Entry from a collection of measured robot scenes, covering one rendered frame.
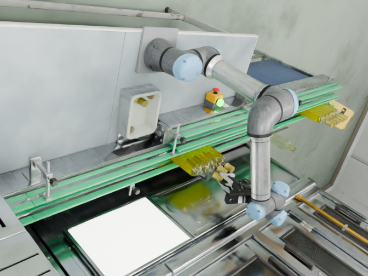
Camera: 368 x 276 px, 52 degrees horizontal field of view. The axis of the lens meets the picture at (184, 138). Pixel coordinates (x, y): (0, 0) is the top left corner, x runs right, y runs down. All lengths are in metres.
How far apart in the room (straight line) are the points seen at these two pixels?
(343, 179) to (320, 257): 6.45
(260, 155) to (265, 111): 0.17
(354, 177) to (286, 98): 6.78
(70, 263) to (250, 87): 0.97
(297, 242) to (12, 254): 1.29
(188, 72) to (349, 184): 6.94
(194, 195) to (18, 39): 1.05
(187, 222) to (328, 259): 0.67
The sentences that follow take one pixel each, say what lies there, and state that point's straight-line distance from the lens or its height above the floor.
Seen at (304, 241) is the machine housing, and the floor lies 1.60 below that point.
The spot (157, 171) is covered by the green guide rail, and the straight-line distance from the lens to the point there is 1.84.
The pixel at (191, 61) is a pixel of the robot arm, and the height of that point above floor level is 0.99.
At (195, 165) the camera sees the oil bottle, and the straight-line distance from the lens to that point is 1.83.
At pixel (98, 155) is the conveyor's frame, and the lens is 1.74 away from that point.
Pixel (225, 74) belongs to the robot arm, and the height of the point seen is 1.10.
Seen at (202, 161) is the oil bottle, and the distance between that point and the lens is 1.88.
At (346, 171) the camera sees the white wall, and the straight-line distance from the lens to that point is 8.24.
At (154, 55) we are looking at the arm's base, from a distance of 1.68.
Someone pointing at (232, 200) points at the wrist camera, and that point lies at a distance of 1.72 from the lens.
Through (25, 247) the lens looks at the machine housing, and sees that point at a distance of 1.11.
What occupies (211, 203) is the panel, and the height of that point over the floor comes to 1.19.
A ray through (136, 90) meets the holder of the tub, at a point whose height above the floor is 0.79.
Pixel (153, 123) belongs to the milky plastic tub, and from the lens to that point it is 1.85.
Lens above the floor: 2.01
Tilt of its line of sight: 35 degrees down
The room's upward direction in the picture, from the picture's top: 125 degrees clockwise
